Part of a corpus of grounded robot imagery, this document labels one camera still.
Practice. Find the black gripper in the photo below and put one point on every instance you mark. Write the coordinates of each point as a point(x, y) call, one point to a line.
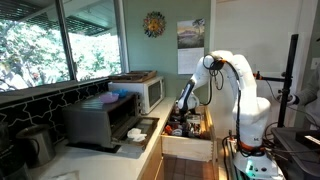
point(183, 112)

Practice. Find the orange packet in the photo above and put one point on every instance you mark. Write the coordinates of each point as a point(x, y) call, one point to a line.
point(168, 129)

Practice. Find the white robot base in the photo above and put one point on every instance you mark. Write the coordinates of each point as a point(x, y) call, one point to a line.
point(256, 166)

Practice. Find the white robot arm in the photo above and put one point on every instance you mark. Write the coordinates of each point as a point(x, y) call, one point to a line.
point(253, 110)

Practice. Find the open wooden drawer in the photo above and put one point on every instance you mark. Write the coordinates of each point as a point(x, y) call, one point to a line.
point(186, 147)

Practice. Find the person hand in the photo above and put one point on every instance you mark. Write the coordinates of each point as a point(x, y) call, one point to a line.
point(292, 99)

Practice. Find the white microwave oven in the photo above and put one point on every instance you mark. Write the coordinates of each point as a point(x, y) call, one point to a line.
point(150, 93)

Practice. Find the white crumpled cloth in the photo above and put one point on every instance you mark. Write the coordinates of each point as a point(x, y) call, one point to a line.
point(136, 134)

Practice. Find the wooden tray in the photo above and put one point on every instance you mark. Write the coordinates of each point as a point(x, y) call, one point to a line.
point(133, 77)

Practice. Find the blue plastic bowl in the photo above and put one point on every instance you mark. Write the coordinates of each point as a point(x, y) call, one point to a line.
point(123, 92)

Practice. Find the purple plastic bowl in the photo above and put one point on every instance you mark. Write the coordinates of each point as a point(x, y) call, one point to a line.
point(109, 98)

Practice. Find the grey toaster oven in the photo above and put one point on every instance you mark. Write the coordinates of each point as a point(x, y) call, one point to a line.
point(90, 123)

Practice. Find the dark equipment table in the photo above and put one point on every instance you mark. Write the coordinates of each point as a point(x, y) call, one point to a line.
point(293, 156)

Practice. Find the black electronic box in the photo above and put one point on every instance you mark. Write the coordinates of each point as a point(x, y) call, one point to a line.
point(308, 138)

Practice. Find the dark window mullion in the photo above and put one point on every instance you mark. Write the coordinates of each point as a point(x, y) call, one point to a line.
point(66, 40)

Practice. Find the black countertop appliance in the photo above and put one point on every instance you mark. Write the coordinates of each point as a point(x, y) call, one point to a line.
point(10, 166)

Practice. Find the landscape wall calendar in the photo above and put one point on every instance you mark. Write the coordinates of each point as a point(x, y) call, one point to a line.
point(190, 50)

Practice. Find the sunflower wall decoration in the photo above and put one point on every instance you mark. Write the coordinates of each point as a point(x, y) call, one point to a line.
point(154, 24)

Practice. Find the grey window frame post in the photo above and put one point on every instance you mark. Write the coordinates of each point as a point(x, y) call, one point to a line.
point(121, 36)

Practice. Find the black camera stand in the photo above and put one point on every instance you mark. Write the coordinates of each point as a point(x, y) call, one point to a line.
point(286, 83)

